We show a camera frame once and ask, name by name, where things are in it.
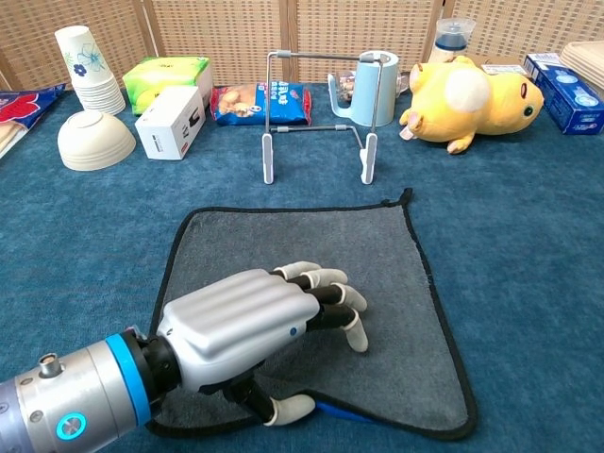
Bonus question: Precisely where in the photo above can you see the brown cardboard box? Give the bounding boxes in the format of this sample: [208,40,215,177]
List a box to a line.
[464,54,529,76]

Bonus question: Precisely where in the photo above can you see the light blue pitcher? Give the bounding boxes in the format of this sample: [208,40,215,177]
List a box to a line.
[327,51,400,128]

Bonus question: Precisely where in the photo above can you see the blue biscuit bag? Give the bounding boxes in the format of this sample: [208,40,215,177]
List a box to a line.
[210,82,313,127]

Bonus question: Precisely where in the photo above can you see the clear snack packet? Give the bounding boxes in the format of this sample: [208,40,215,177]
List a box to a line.
[337,69,411,103]

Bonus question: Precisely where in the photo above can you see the rubber gloves package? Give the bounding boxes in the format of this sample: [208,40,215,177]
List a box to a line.
[0,83,67,159]

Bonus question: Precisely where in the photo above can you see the teal table cloth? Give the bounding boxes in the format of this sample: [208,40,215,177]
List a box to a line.
[0,82,604,453]

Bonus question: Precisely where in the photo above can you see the woven wooden folding screen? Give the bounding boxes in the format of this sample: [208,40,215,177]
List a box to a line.
[0,0,604,92]

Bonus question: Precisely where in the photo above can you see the green tissue box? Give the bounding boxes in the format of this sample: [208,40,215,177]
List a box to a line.
[122,56,213,117]

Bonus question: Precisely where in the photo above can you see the yellow plush toy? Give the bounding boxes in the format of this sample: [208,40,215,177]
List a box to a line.
[398,55,545,156]

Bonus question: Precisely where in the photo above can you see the white product box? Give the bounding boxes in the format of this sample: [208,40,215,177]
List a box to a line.
[134,85,207,161]

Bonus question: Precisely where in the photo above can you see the cream upturned bowl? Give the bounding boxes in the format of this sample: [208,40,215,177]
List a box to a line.
[57,109,137,172]

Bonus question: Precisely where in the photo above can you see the blue and grey cloth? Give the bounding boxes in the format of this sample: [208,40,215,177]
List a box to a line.
[145,187,478,443]

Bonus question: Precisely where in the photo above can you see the beige lidded food container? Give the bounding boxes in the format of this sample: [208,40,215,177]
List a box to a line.
[560,41,604,76]

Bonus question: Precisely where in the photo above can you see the clear jar with blue lid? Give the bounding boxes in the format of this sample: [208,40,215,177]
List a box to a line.
[427,17,477,65]

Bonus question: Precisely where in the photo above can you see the metal wire rack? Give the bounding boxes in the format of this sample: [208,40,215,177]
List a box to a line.
[261,49,384,185]

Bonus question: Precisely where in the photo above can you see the stack of paper cups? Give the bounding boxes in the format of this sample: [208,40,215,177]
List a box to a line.
[54,25,127,117]

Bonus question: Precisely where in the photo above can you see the long blue box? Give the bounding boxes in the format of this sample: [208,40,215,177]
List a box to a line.
[524,52,604,136]

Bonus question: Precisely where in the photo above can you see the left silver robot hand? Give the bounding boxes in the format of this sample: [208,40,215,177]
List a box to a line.
[157,261,369,428]

